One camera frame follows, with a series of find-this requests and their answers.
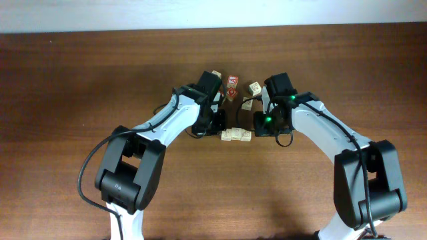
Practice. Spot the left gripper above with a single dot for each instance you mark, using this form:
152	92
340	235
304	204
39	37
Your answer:
220	125

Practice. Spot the red letter Q block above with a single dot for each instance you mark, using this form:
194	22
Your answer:
231	94

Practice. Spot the plain wooden block right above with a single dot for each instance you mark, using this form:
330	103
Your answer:
247	104

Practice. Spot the green edged block right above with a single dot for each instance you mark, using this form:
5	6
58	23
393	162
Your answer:
255	89

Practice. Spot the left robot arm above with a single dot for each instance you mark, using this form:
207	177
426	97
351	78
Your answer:
129	173

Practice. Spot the wooden block red top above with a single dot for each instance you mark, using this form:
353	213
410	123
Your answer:
217	73

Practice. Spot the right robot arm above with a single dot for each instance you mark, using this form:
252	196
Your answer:
368	183

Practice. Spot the red letter V block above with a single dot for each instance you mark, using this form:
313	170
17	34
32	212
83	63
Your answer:
232	81

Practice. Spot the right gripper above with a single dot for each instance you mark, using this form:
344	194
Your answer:
261	124

